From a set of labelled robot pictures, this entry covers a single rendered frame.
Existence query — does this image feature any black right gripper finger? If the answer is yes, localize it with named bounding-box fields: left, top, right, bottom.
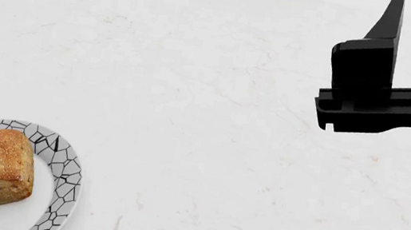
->
left=326, top=0, right=408, bottom=99

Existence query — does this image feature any white plate black crackle pattern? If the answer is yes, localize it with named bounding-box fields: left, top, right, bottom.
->
left=0, top=117, right=90, bottom=230

